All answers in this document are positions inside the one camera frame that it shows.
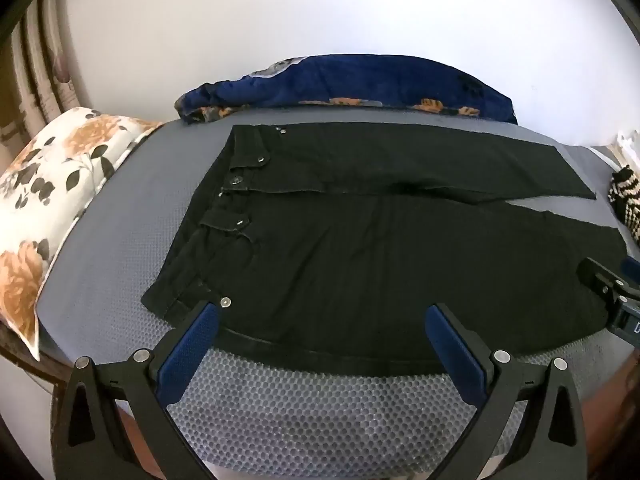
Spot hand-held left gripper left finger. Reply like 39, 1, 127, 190
50, 301, 223, 480

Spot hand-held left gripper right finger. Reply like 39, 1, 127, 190
424, 304, 588, 480

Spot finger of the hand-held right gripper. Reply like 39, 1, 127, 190
575, 257, 626, 311
619, 256, 640, 293

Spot black pants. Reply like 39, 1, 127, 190
141, 124, 628, 377

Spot black and cream striped knit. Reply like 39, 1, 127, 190
607, 165, 640, 248

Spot white crumpled cloth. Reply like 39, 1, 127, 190
615, 130, 640, 168

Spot grey honeycomb mattress cover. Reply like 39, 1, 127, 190
37, 110, 640, 466

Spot white floral pillow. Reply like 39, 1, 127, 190
0, 106, 166, 361

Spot blue floral blanket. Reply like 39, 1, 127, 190
174, 54, 518, 126

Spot beige curtain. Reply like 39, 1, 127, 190
0, 0, 91, 171

